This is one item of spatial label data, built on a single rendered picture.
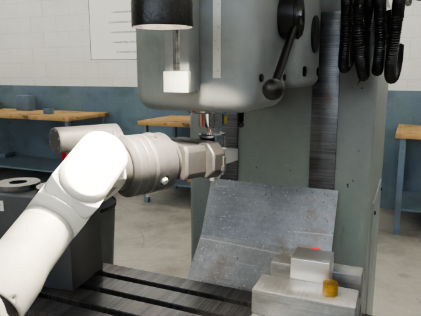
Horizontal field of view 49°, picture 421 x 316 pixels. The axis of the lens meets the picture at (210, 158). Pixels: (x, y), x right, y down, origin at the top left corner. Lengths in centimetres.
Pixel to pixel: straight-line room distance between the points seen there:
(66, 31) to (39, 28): 45
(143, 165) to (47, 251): 17
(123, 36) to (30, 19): 150
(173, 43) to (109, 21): 541
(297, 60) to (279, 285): 38
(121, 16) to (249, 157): 492
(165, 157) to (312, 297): 29
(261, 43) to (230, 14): 6
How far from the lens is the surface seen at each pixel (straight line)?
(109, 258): 279
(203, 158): 70
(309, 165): 111
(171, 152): 66
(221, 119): 75
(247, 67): 65
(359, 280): 80
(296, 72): 83
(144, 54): 72
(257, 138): 113
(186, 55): 64
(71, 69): 640
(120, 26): 595
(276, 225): 112
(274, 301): 72
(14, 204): 100
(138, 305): 91
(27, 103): 649
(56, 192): 55
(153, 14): 53
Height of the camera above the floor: 137
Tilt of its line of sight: 10 degrees down
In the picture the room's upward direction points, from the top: straight up
